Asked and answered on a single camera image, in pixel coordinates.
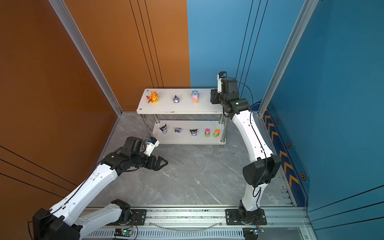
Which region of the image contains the left aluminium corner post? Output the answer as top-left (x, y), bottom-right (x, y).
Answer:
top-left (49, 0), bottom-right (124, 117)

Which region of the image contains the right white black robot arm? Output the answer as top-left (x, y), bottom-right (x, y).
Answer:
top-left (211, 72), bottom-right (282, 226)

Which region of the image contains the grey purple kuromi toy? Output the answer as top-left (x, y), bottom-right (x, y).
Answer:
top-left (190, 129), bottom-right (198, 137)

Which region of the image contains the green orange toy car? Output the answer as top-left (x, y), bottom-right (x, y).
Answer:
top-left (213, 130), bottom-right (220, 138)

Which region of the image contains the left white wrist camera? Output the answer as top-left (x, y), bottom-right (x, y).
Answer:
top-left (144, 137), bottom-right (160, 157)

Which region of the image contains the right aluminium corner post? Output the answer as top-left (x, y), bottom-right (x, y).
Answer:
top-left (257, 0), bottom-right (319, 117)

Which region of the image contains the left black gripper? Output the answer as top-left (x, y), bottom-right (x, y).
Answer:
top-left (131, 152), bottom-right (169, 170)

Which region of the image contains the blue grey eeyore toy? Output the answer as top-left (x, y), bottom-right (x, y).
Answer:
top-left (173, 95), bottom-right (180, 103)

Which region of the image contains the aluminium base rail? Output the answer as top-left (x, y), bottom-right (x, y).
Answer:
top-left (53, 205), bottom-right (319, 240)

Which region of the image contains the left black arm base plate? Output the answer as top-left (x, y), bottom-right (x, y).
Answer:
top-left (115, 209), bottom-right (147, 226)

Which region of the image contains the aluminium corner post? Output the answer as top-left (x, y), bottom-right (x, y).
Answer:
top-left (49, 0), bottom-right (124, 117)
top-left (257, 0), bottom-right (319, 117)

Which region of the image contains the right circuit board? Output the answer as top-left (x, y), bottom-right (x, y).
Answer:
top-left (242, 228), bottom-right (265, 240)

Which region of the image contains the ice cream cone toy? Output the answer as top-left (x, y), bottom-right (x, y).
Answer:
top-left (191, 90), bottom-right (200, 104)

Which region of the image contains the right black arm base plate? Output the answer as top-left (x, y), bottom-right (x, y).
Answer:
top-left (225, 208), bottom-right (268, 226)

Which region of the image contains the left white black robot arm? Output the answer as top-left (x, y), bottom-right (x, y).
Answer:
top-left (28, 137), bottom-right (168, 240)

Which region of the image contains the left green circuit board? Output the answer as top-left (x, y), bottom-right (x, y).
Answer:
top-left (113, 228), bottom-right (134, 239)

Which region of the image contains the white two-tier metal shelf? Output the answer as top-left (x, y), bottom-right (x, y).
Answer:
top-left (137, 89), bottom-right (229, 147)

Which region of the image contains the black white kuromi toy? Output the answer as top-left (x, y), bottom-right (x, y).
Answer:
top-left (160, 124), bottom-right (168, 134)

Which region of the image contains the orange fox toy figure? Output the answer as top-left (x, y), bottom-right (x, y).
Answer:
top-left (147, 91), bottom-right (159, 104)

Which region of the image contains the pink green block toy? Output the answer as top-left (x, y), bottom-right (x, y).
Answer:
top-left (205, 129), bottom-right (211, 137)

